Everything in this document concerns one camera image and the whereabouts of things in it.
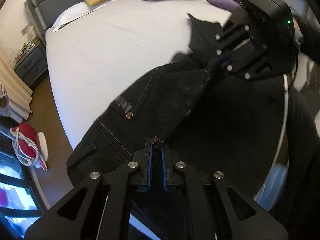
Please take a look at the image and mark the black denim pants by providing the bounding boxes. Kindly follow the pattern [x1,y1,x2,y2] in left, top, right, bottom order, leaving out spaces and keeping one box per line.
[66,13,288,240]

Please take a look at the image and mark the beige curtain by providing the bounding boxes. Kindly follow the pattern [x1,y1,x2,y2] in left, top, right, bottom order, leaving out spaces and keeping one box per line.
[1,46,33,123]

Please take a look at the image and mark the purple cushion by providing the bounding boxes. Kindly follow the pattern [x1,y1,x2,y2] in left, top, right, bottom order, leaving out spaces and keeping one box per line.
[206,0,240,12]

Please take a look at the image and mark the dark grey nightstand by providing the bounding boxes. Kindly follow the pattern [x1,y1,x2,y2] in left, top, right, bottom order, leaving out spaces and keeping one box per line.
[14,40,48,87]

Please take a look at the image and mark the white pillow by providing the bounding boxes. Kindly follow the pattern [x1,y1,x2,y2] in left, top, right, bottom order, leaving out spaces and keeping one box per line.
[53,2,98,32]

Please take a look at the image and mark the white bed mattress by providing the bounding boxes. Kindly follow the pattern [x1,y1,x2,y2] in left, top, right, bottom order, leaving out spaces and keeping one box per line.
[46,0,230,147]

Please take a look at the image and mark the red and white shoe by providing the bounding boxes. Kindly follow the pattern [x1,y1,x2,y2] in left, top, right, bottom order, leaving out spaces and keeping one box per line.
[9,123,48,171]

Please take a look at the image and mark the black framed glass door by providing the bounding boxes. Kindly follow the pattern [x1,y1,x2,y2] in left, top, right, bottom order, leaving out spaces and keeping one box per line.
[1,121,47,239]

